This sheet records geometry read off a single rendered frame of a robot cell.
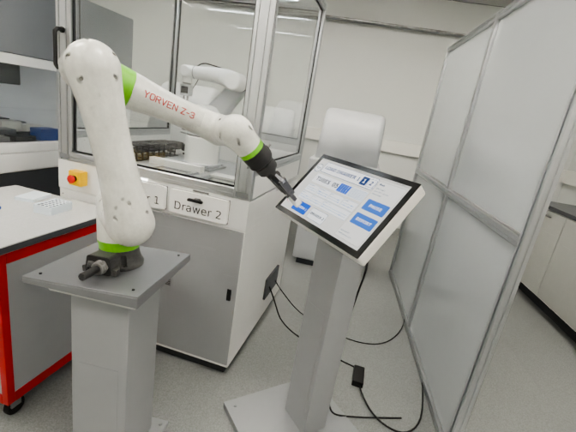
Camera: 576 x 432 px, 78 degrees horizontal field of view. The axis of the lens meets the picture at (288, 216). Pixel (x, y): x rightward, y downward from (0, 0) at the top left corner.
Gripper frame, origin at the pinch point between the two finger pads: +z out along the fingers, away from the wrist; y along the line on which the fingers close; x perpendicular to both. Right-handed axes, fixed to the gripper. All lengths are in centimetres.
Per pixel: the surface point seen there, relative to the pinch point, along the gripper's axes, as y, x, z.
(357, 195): -19.7, -13.7, 4.8
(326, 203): -10.2, -5.9, 4.8
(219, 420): 4, 90, 53
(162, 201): 55, 36, -16
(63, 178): 98, 62, -45
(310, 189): 2.7, -8.1, 4.8
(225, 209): 32.6, 19.8, -1.0
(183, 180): 50, 23, -18
